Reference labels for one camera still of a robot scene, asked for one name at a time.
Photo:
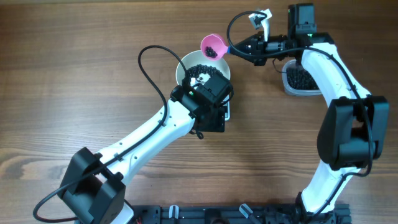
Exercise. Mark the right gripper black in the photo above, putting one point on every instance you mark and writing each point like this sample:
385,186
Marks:
257,43

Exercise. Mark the pink scoop blue handle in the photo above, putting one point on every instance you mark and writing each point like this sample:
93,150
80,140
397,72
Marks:
213,47

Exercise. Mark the black beans in bowl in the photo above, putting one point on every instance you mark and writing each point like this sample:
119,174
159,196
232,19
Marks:
204,71

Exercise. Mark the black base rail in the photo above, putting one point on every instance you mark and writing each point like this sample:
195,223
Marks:
278,214

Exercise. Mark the white bowl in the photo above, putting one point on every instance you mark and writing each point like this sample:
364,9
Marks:
197,57

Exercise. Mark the white digital kitchen scale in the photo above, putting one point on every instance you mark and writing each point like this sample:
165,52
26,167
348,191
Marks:
227,113

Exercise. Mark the black beans in container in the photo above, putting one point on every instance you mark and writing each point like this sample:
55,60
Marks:
300,79

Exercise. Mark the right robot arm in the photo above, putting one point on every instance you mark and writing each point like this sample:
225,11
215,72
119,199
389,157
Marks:
353,130

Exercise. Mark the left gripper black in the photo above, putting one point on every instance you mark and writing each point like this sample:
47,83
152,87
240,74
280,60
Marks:
217,124

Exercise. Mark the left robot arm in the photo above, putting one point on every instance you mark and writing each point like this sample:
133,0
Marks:
94,184

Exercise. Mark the clear plastic container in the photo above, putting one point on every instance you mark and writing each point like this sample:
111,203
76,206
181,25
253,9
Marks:
289,90

